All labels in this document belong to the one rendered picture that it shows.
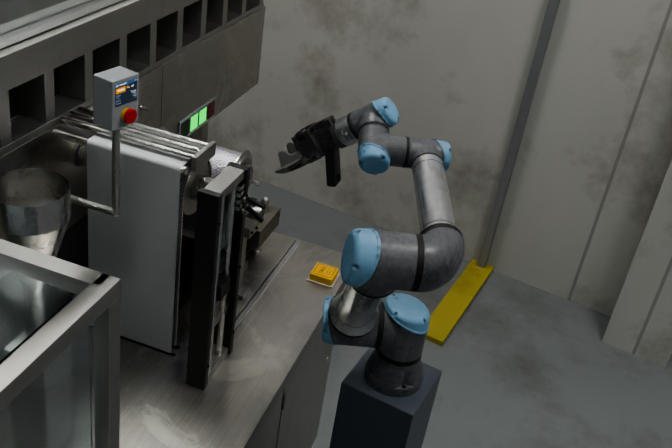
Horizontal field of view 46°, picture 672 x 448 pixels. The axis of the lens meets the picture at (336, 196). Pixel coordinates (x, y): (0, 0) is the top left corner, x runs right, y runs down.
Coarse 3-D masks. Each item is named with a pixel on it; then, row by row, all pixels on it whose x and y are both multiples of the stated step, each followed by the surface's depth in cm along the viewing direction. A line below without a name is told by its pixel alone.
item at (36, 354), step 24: (0, 240) 116; (24, 264) 112; (48, 264) 112; (72, 264) 113; (96, 288) 109; (120, 288) 112; (72, 312) 104; (96, 312) 107; (48, 336) 99; (72, 336) 103; (24, 360) 95; (48, 360) 99; (0, 384) 91; (24, 384) 95; (0, 408) 91
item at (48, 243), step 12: (12, 204) 150; (24, 204) 151; (36, 204) 152; (60, 228) 143; (12, 240) 141; (24, 240) 140; (36, 240) 141; (48, 240) 143; (60, 240) 147; (48, 252) 145
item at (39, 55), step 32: (128, 0) 203; (160, 0) 215; (192, 0) 233; (224, 0) 255; (256, 0) 284; (64, 32) 178; (96, 32) 190; (128, 32) 204; (160, 32) 232; (192, 32) 246; (0, 64) 161; (32, 64) 170; (64, 64) 192; (96, 64) 207; (128, 64) 219; (160, 64) 225; (0, 96) 164; (32, 96) 179; (64, 96) 195; (0, 128) 166; (32, 128) 178
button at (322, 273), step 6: (318, 264) 242; (324, 264) 242; (312, 270) 239; (318, 270) 239; (324, 270) 239; (330, 270) 240; (336, 270) 240; (312, 276) 237; (318, 276) 237; (324, 276) 237; (330, 276) 237; (336, 276) 241; (324, 282) 237; (330, 282) 236
